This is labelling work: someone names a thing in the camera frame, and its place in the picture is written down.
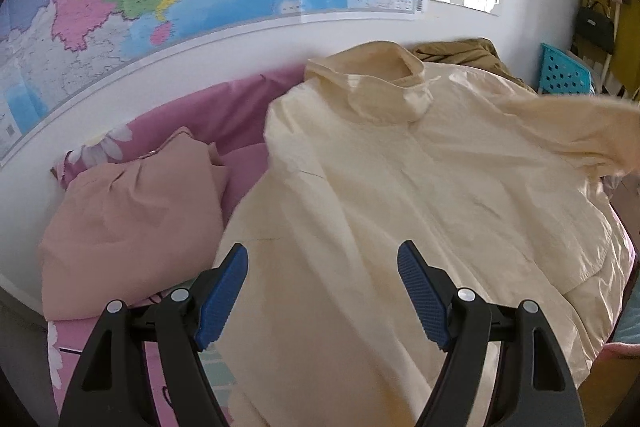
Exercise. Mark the black handbag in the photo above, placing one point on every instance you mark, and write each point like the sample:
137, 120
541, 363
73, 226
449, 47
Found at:
595, 27

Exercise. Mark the cream yellow jacket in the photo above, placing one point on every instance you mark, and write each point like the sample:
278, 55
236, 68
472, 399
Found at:
400, 187

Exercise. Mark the turquoise plastic basket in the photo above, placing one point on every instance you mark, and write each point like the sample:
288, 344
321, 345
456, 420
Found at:
562, 69

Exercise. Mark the peach pink garment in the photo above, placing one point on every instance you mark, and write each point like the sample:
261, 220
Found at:
125, 217

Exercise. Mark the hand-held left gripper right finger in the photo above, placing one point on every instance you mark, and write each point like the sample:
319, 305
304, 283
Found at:
421, 289

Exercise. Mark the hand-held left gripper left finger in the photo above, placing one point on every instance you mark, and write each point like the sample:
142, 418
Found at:
222, 302

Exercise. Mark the olive brown garment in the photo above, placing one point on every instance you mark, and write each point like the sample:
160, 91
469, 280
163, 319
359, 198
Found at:
465, 54

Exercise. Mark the mustard yellow hanging garment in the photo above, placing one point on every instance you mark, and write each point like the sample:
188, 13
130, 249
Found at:
625, 37

